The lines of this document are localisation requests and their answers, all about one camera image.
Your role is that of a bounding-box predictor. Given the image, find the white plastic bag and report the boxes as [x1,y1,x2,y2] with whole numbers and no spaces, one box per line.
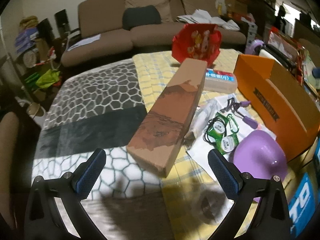
[186,94,277,162]

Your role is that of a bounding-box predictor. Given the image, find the white paper sheet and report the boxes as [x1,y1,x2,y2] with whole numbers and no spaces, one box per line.
[67,34,100,50]

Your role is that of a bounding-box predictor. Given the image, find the purple eyelash curler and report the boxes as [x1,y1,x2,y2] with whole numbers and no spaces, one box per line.
[220,99,259,129]

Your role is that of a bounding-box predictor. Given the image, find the purple plastic bowl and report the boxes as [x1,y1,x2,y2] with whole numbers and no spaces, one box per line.
[232,129,288,203]

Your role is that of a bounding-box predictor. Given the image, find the black hair ties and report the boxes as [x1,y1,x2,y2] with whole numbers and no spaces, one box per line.
[202,119,227,145]

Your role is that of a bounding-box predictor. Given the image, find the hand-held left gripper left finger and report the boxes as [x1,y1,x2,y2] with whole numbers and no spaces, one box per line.
[24,148,108,240]

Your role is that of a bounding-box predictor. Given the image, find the red gift bag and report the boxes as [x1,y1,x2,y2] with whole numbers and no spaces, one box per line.
[171,23,223,64]

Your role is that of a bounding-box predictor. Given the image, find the clear plastic box blue label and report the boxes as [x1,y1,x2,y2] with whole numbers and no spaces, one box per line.
[204,67,238,93]

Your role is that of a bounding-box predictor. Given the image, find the pile of colourful boxes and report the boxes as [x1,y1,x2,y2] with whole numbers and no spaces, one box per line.
[217,0,320,90]

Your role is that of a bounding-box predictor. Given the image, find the green carabiner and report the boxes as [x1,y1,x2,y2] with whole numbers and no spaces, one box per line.
[226,114,238,133]

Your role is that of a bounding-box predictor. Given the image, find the white cloths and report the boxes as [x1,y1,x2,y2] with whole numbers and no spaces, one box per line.
[176,9,242,30]

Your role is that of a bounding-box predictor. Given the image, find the black speaker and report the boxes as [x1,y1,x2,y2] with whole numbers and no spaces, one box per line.
[54,9,69,32]

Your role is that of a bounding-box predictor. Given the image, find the brown pillow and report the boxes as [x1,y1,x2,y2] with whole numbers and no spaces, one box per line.
[179,0,218,18]
[125,0,173,23]

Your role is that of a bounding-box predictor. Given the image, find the dark cushion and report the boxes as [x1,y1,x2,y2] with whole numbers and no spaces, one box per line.
[122,5,162,29]

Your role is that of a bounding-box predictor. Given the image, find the long brown cardboard box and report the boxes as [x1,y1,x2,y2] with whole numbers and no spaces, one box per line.
[126,58,208,178]

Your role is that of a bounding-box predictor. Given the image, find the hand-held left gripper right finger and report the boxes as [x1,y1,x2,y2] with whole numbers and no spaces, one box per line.
[208,149,293,240]

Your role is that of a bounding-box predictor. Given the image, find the orange cardboard box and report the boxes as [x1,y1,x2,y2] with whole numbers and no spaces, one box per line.
[234,54,320,164]

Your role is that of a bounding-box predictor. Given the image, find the stack of blue packages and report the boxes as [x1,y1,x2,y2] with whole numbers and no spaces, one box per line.
[14,27,40,53]

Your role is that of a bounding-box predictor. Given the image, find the bright green bag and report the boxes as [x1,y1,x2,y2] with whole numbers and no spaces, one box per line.
[25,69,62,89]

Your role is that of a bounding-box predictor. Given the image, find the green sachet packet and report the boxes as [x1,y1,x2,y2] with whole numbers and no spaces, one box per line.
[209,112,232,140]
[216,133,238,155]

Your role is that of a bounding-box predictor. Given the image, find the brown sofa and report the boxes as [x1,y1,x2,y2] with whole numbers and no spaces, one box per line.
[61,0,248,67]

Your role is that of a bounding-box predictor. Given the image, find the yellow checked tablecloth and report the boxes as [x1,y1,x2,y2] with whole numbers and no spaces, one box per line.
[132,49,320,240]

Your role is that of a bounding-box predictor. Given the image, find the grey patterned blanket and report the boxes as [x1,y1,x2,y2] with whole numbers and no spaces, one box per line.
[32,60,175,240]

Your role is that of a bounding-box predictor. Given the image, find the blue box white letters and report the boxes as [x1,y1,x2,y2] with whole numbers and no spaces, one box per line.
[287,137,320,237]

